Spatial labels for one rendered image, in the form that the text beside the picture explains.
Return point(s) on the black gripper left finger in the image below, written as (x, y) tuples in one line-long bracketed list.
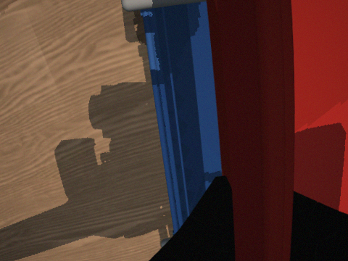
[(208, 232)]

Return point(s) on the blue plastic tray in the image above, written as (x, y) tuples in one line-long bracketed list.
[(183, 82)]

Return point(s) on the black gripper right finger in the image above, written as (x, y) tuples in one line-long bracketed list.
[(319, 233)]

